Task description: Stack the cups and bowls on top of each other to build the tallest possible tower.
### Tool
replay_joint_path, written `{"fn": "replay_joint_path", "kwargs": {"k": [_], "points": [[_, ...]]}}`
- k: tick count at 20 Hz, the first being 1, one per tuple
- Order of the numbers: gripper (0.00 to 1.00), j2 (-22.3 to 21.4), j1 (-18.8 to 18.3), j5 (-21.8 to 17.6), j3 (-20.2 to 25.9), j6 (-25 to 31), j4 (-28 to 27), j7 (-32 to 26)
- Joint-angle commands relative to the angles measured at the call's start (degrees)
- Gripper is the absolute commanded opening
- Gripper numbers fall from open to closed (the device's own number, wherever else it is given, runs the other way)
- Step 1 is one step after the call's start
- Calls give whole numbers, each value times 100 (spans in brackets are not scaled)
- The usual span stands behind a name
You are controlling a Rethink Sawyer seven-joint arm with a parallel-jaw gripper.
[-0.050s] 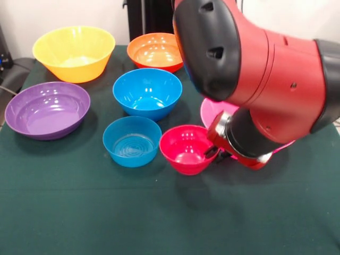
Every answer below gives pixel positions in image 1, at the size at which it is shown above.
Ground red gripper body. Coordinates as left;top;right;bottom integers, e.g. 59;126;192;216
206;111;274;171

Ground small red bowl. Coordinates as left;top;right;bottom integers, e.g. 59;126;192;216
159;124;220;176

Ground small flat-bottomed blue bowl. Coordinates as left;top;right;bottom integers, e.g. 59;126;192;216
102;115;163;168

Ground large pink bowl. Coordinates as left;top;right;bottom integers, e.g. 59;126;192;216
200;97;296;160

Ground deep blue bowl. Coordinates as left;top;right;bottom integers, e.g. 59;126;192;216
112;67;183;122

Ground orange bowl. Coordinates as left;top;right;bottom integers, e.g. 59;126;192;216
126;32;184;74

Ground dark green table cloth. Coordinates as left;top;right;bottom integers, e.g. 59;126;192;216
0;44;340;255

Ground large yellow bowl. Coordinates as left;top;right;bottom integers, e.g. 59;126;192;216
32;25;116;84

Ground purple bowl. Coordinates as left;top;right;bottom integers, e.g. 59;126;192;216
4;81;91;141

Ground grey padded seat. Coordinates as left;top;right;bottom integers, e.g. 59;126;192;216
0;57;37;92

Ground black device box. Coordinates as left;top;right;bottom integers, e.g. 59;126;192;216
0;23;13;80

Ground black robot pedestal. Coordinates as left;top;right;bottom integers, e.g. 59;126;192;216
122;0;176;45

